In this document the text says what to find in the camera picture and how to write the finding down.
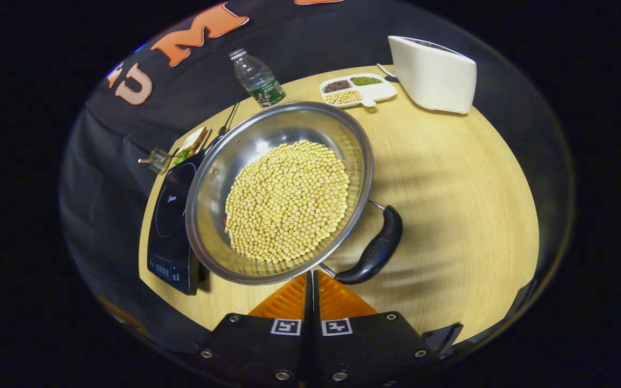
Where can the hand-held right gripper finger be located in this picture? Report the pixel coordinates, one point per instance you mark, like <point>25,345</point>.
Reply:
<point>308,302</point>
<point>316,307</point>

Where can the black induction cooktop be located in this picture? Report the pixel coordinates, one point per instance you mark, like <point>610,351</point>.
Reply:
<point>167,237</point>

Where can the stainless steel pot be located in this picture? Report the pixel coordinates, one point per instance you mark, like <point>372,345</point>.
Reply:
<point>224,156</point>

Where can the pile of soybeans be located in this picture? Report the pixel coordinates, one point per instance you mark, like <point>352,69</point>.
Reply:
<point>289,205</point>

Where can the small glass jar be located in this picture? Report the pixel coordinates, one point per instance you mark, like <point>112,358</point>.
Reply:
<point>158,160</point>

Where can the small pile of pale beans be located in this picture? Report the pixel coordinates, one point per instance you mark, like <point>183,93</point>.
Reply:
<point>343,97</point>

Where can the pile of dark red beans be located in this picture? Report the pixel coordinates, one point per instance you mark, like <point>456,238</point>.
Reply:
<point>337,86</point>

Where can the white divided plate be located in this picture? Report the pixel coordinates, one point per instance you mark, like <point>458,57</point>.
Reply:
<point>380,92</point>

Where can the clear plastic water bottle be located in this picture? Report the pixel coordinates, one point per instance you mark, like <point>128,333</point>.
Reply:
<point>259,81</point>

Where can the pile of green mung beans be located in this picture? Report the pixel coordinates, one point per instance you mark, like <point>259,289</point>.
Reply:
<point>366,81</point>

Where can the white toaster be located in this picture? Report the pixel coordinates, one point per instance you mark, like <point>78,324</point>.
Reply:
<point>434,81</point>

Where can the black backdrop cloth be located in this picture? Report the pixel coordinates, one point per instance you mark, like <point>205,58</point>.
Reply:
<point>316,37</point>

